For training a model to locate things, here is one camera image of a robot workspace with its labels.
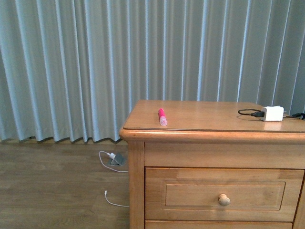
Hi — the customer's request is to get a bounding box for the grey pleated curtain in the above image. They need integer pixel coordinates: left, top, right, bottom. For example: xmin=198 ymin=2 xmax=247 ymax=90
xmin=0 ymin=0 xmax=305 ymax=141

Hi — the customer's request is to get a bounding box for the metal floor socket box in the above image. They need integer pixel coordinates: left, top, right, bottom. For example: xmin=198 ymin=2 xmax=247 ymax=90
xmin=108 ymin=153 xmax=126 ymax=166

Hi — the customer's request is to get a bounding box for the black usb cable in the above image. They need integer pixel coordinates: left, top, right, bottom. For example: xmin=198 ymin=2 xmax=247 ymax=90
xmin=237 ymin=109 xmax=305 ymax=120

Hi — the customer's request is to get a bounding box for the pink highlighter marker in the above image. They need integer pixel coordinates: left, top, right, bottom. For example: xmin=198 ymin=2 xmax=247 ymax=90
xmin=158 ymin=108 xmax=167 ymax=126

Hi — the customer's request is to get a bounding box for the white charging cable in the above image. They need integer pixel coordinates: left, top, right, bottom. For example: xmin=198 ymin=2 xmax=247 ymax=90
xmin=99 ymin=150 xmax=130 ymax=208

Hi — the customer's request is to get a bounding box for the white charger plug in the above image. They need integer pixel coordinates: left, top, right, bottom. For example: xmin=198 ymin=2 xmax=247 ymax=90
xmin=109 ymin=153 xmax=116 ymax=159

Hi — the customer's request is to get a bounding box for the wooden drawer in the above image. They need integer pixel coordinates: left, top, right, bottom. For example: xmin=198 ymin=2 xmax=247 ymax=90
xmin=145 ymin=167 xmax=304 ymax=222
xmin=145 ymin=220 xmax=292 ymax=229

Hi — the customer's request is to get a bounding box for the wooden nightstand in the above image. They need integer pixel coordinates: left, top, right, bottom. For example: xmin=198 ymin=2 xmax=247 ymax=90
xmin=120 ymin=100 xmax=305 ymax=229

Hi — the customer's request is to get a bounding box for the white power adapter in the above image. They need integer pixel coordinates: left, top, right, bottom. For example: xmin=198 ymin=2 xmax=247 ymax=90
xmin=261 ymin=106 xmax=284 ymax=122

